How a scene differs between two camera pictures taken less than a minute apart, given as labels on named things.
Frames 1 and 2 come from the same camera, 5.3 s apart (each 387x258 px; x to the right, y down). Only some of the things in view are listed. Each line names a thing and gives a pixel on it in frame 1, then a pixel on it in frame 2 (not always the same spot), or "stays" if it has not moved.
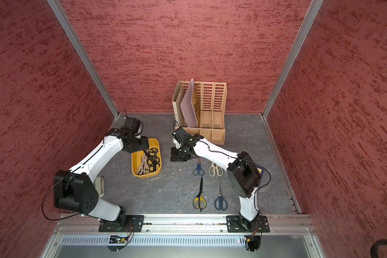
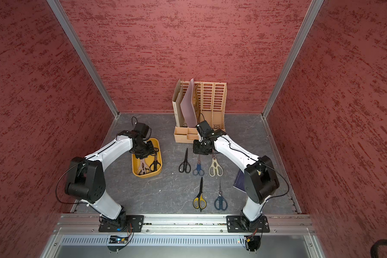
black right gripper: x=176 y=157 → x=197 y=150
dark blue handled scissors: x=221 y=203 stays
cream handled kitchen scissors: x=214 y=170 stays
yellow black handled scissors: x=199 y=202 stays
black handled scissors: x=153 y=160 → x=185 y=166
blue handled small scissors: x=198 y=171 stays
